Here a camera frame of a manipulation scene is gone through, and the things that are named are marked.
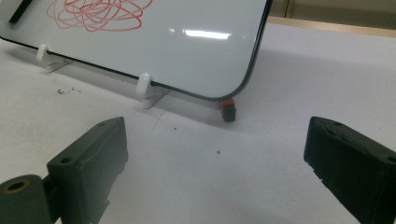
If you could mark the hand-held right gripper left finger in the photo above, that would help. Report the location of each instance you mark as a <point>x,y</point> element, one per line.
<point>90,161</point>

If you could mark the black bar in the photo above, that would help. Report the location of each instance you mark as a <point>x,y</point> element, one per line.
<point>20,11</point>

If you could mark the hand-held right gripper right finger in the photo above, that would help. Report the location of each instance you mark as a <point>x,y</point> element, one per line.
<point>358,168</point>

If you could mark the white whiteboard stand clip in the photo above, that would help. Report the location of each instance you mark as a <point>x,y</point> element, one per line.
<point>42,53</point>
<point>143,84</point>

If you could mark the white whiteboard with black rim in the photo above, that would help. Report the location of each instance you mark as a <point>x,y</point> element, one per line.
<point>186,62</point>

